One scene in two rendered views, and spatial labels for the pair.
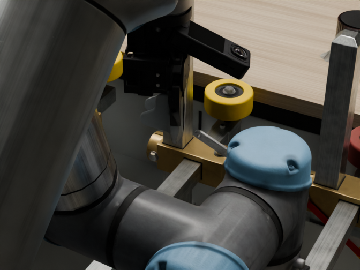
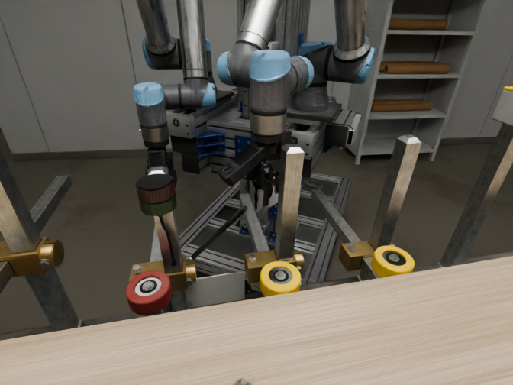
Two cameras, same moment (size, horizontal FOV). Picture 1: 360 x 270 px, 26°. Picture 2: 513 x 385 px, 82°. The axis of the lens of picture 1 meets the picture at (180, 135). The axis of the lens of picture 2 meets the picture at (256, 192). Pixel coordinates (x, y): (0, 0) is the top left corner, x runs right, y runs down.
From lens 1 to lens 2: 1.44 m
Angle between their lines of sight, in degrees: 104
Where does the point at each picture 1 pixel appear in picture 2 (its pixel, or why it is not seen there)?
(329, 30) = not seen: outside the picture
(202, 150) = (263, 256)
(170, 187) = (257, 234)
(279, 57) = (291, 353)
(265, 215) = not seen: hidden behind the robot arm
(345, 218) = (154, 253)
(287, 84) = (251, 315)
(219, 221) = not seen: hidden behind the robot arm
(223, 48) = (233, 161)
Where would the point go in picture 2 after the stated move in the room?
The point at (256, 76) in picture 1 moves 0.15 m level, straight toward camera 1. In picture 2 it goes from (282, 308) to (238, 257)
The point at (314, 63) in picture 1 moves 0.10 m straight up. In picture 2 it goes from (252, 367) to (253, 325)
